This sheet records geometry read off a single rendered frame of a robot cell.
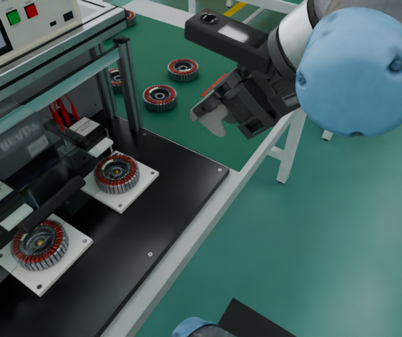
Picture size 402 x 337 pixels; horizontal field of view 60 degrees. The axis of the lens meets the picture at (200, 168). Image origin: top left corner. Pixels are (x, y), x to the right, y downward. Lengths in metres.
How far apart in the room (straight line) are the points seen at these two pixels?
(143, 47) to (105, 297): 1.03
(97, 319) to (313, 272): 1.15
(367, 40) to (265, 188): 1.73
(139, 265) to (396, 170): 1.76
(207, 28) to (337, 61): 0.23
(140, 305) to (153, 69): 0.88
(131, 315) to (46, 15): 0.62
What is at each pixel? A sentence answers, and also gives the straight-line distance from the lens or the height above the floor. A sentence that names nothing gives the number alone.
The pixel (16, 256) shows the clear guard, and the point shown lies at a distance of 0.57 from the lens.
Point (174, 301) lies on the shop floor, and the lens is 1.58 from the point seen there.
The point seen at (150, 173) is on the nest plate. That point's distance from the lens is 0.92.
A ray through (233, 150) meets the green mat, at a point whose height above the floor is 0.75.
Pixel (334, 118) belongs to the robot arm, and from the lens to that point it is 0.25.
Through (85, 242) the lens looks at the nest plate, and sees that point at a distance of 0.83.
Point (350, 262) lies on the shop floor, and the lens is 1.79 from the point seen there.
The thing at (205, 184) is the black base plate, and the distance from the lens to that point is 0.91.
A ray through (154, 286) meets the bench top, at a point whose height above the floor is 0.75.
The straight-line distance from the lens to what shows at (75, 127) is 0.88.
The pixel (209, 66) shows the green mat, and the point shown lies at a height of 0.75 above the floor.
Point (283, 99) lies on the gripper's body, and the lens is 0.43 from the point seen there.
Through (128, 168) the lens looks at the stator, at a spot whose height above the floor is 0.81.
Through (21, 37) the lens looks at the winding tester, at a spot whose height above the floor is 1.14.
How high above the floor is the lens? 1.47
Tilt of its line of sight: 48 degrees down
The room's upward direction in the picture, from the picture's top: 1 degrees clockwise
